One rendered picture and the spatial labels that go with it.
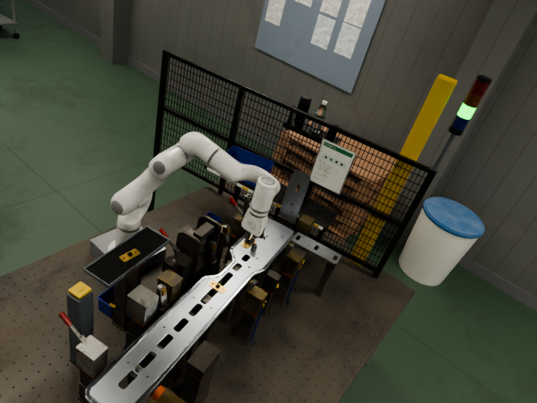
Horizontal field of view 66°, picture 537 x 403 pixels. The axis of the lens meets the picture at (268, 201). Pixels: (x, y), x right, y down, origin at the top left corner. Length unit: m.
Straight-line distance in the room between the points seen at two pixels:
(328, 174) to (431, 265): 1.78
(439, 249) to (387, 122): 1.41
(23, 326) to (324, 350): 1.46
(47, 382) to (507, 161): 3.82
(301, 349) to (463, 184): 2.71
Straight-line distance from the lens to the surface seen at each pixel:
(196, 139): 1.75
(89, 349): 1.72
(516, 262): 4.65
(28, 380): 2.11
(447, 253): 3.99
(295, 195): 2.42
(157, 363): 1.75
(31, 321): 2.27
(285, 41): 4.98
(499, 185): 4.38
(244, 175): 1.74
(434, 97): 2.36
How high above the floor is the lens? 2.48
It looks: 34 degrees down
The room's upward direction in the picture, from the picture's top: 17 degrees clockwise
